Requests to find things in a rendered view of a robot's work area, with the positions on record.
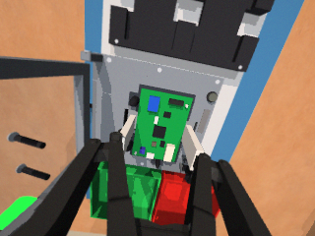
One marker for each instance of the red open-top bin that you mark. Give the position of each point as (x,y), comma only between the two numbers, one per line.
(171,202)

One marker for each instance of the green circuit board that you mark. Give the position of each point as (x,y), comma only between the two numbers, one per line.
(160,124)

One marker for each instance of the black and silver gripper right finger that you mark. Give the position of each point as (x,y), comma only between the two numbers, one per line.
(239,214)

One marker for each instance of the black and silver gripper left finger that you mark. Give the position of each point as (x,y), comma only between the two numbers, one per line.
(56,213)

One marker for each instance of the green bin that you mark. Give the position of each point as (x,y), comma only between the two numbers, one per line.
(142,190)

